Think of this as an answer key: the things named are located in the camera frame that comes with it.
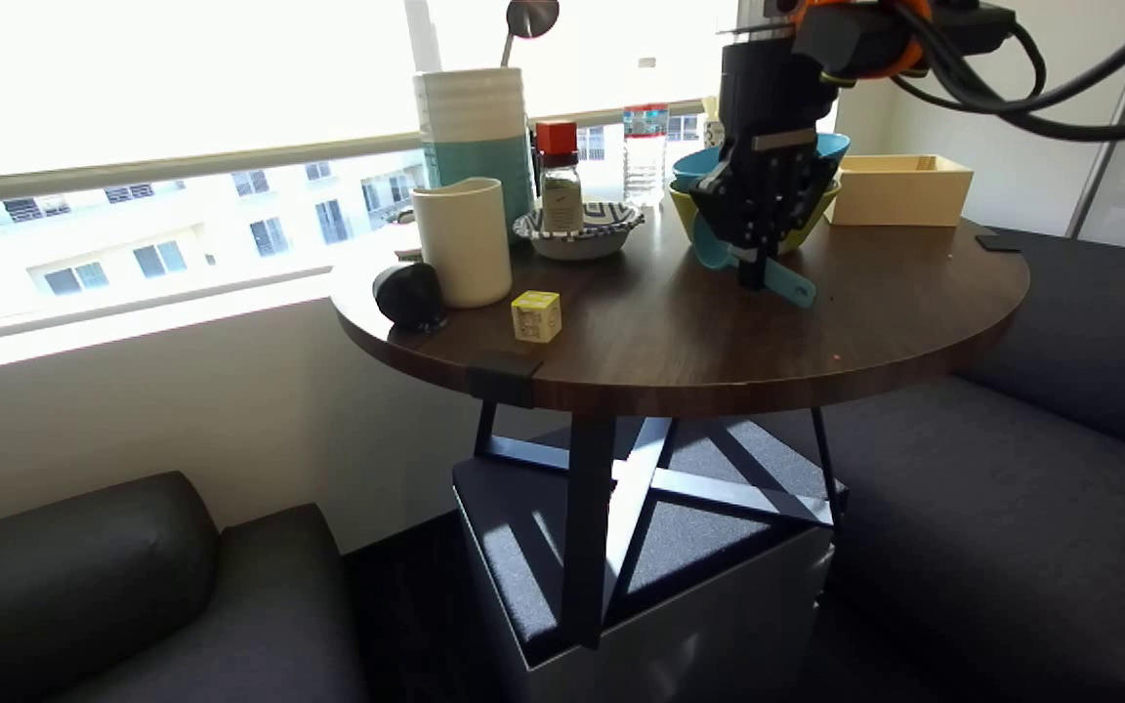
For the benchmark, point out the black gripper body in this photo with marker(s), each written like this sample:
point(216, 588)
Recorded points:
point(778, 90)

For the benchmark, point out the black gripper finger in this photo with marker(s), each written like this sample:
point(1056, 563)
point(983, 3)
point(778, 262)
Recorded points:
point(802, 183)
point(745, 196)

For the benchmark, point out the teal plastic scoop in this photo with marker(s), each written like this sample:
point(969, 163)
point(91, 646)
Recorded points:
point(792, 286)

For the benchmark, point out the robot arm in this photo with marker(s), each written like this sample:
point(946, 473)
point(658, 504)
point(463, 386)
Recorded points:
point(759, 8)

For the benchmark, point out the yellow-green bowl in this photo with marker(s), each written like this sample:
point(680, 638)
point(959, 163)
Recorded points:
point(821, 217)

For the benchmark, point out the small patterned box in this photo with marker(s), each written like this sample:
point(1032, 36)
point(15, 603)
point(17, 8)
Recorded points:
point(713, 122)

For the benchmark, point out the cream wooden box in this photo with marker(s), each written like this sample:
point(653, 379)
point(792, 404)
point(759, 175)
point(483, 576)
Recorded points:
point(899, 192)

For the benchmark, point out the clear bottle with label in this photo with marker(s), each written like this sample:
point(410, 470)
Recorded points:
point(646, 150)

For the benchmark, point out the grey shallow dish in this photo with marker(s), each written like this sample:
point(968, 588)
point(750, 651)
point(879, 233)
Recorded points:
point(588, 241)

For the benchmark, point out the small beige jar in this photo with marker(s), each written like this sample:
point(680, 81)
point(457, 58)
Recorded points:
point(563, 201)

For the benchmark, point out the red lid jar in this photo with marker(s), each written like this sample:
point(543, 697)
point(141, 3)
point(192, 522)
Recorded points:
point(556, 142)

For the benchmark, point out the yellow cube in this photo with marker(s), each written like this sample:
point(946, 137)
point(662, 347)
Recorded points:
point(538, 319)

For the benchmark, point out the metal ladle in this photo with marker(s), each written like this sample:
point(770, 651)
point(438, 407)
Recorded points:
point(532, 17)

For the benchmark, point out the teal and white canister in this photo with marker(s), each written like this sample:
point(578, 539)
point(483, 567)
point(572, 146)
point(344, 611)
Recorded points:
point(478, 131)

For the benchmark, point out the cream cylindrical cup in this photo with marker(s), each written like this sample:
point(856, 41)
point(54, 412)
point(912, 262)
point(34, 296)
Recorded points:
point(463, 249)

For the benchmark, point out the grey fabric sofa seat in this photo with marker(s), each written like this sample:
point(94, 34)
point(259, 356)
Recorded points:
point(1095, 336)
point(1019, 560)

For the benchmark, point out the black round object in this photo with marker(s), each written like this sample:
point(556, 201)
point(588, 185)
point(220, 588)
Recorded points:
point(408, 296)

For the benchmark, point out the black metal table base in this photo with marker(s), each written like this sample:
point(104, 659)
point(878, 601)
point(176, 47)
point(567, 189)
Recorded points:
point(584, 522)

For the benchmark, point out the building outside window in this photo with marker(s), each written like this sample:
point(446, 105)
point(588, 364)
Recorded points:
point(136, 254)

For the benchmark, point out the dark grey sofa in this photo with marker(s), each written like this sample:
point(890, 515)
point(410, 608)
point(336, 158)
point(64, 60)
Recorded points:
point(94, 601)

